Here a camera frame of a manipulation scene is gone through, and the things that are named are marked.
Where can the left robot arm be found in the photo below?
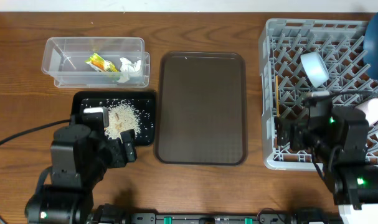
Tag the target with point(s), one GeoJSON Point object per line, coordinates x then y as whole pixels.
{"type": "Point", "coordinates": [80, 158]}

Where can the green orange snack wrapper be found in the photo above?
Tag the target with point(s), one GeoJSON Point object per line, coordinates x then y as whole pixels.
{"type": "Point", "coordinates": [100, 64]}

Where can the dark blue plate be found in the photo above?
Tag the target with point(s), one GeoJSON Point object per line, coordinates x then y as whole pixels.
{"type": "Point", "coordinates": [371, 46]}

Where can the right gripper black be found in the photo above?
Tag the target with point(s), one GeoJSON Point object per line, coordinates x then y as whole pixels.
{"type": "Point", "coordinates": [298, 129]}

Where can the light blue bowl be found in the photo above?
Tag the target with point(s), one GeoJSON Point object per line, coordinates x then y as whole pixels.
{"type": "Point", "coordinates": [315, 68]}

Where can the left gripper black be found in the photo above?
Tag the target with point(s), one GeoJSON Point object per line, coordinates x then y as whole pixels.
{"type": "Point", "coordinates": [116, 150]}

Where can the rice leftovers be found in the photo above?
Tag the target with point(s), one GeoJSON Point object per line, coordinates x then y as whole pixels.
{"type": "Point", "coordinates": [125, 114]}

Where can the brown serving tray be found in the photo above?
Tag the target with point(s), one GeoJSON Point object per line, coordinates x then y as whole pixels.
{"type": "Point", "coordinates": [202, 109]}

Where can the clear plastic waste bin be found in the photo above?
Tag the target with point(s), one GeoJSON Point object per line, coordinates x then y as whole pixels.
{"type": "Point", "coordinates": [64, 60]}

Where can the black food waste tray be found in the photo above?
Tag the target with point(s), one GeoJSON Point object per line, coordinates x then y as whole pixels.
{"type": "Point", "coordinates": [78, 97]}

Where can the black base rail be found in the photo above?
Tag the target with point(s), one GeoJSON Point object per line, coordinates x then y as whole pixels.
{"type": "Point", "coordinates": [112, 214]}

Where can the grey dishwasher rack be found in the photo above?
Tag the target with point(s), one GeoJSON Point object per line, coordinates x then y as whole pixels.
{"type": "Point", "coordinates": [282, 42]}

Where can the wooden chopstick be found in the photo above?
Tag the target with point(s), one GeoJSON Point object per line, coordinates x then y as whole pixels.
{"type": "Point", "coordinates": [277, 96]}

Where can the white tissue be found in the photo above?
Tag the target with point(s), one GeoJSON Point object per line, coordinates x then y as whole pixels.
{"type": "Point", "coordinates": [129, 70]}

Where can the white cup pink inside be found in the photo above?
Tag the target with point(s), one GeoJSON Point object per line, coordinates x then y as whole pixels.
{"type": "Point", "coordinates": [370, 109]}

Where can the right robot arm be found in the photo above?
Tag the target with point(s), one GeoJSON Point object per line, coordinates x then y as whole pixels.
{"type": "Point", "coordinates": [336, 136]}

